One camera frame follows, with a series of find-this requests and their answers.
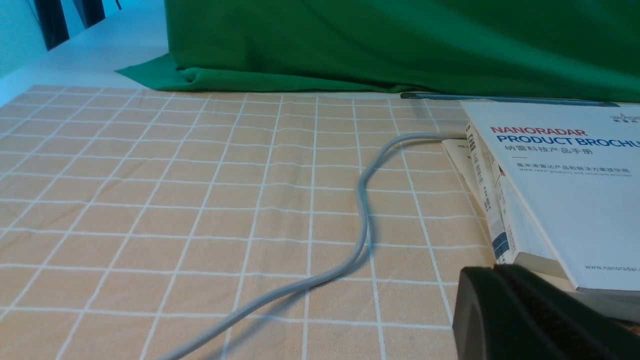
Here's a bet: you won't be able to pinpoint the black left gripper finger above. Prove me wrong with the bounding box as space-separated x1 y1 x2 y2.
452 264 640 360

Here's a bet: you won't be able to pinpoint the thick white middle book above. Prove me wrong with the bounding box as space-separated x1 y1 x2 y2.
465 123 567 279

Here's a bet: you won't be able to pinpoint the white Nanoradar product brochure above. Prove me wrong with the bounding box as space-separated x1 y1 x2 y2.
462 101 640 295

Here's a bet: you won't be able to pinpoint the dark flat bar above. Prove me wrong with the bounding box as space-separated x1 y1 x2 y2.
400 92 620 108

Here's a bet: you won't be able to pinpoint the green backdrop cloth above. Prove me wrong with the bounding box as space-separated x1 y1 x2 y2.
118 0 640 103

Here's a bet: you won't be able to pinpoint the orange checkered tablecloth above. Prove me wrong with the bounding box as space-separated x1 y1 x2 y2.
0 85 494 360

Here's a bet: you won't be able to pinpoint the black stand legs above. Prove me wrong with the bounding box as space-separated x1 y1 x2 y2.
27 0 122 51

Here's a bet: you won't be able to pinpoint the grey lamp power cable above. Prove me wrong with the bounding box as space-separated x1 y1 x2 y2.
155 133 468 360

